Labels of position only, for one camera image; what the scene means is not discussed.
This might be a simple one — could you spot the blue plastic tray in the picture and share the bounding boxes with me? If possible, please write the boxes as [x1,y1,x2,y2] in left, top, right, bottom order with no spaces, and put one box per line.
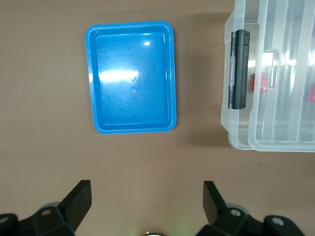
[84,20,178,135]

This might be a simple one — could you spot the clear plastic storage box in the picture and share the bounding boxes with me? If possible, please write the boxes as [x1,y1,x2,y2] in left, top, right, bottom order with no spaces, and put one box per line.
[220,0,315,151]

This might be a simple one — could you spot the black box latch handle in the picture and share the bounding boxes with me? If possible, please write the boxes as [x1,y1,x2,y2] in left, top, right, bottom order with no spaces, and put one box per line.
[227,29,251,110]

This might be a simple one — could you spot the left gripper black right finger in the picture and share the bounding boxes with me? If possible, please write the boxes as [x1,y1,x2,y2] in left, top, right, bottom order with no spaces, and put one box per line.
[196,180,305,236]

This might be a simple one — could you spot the red block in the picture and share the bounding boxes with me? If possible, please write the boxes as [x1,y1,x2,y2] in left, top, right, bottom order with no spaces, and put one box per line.
[249,72,268,93]
[307,83,315,104]

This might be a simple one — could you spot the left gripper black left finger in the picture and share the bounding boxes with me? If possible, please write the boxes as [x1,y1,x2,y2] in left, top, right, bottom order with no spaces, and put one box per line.
[0,179,93,236]

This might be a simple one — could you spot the clear ribbed plastic lid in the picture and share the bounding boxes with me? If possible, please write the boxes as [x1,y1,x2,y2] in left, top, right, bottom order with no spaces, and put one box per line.
[247,0,315,153]

